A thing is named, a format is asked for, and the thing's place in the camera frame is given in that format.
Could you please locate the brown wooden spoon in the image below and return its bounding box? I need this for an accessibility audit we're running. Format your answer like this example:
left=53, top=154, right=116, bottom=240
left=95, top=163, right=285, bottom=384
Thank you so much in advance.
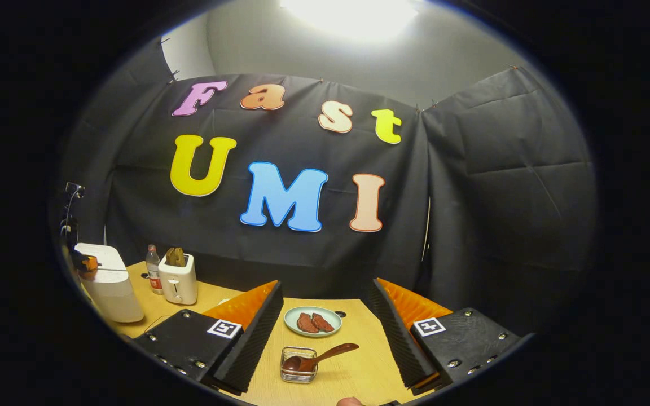
left=282, top=342, right=360, bottom=373

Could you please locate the wire chopstick holder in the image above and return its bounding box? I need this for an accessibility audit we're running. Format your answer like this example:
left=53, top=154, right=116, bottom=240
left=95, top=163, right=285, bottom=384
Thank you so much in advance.
left=280, top=346, right=319, bottom=384

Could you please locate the black backdrop cloth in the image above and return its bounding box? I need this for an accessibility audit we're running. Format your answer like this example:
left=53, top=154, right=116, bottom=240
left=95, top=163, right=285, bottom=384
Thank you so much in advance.
left=49, top=39, right=599, bottom=333

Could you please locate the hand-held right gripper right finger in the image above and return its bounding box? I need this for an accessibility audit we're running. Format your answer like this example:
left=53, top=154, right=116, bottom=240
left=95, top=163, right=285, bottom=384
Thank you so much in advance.
left=367, top=277, right=520, bottom=395

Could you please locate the white toaster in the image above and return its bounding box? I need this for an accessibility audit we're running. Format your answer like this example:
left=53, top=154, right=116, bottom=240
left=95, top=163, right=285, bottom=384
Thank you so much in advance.
left=158, top=254, right=199, bottom=306

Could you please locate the black clamp stand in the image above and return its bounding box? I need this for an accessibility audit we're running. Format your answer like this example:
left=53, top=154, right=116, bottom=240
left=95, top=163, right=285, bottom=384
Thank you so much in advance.
left=59, top=182, right=86, bottom=240

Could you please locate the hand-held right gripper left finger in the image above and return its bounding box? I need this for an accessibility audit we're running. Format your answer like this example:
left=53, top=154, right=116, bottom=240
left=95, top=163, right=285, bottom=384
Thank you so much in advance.
left=133, top=280, right=284, bottom=395

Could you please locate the ceiling light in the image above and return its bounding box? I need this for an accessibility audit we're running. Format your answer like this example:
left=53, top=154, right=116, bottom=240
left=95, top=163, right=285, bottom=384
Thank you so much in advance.
left=280, top=0, right=419, bottom=43

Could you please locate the pale green plate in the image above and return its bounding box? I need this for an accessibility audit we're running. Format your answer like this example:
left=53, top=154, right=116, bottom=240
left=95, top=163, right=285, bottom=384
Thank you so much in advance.
left=283, top=306, right=343, bottom=338

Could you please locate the clear plastic water bottle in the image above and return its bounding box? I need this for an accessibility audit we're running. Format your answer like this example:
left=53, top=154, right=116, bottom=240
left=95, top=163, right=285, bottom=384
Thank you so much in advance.
left=146, top=244, right=165, bottom=295

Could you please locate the white rice cooker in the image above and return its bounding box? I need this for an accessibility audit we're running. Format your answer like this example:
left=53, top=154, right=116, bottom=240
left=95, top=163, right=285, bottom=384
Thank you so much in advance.
left=74, top=242, right=145, bottom=323

